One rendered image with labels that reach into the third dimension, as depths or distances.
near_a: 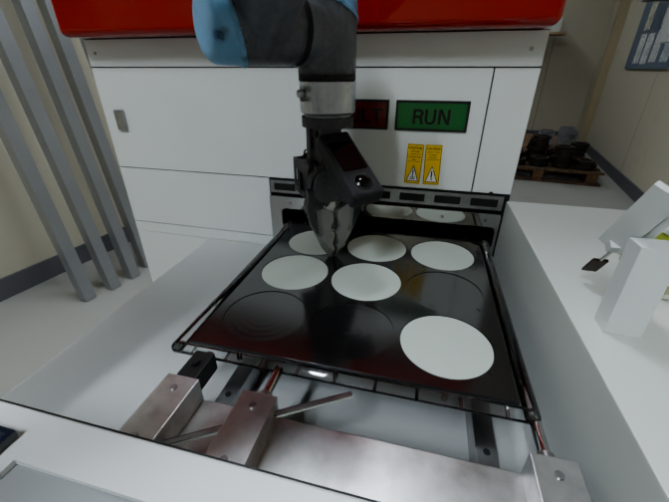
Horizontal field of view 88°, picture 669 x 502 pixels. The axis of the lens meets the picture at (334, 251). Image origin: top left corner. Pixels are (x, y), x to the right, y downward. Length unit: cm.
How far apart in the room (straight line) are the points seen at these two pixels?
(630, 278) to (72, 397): 59
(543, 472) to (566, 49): 777
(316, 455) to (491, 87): 56
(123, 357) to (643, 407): 56
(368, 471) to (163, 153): 71
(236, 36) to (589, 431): 46
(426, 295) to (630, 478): 27
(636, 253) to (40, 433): 45
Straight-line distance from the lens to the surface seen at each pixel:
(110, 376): 56
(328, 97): 48
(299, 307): 46
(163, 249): 96
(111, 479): 27
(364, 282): 50
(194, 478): 26
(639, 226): 37
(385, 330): 42
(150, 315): 64
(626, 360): 37
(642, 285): 37
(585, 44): 800
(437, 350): 41
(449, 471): 35
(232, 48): 41
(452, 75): 64
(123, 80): 87
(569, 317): 40
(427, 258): 58
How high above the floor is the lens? 117
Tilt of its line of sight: 28 degrees down
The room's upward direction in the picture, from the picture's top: straight up
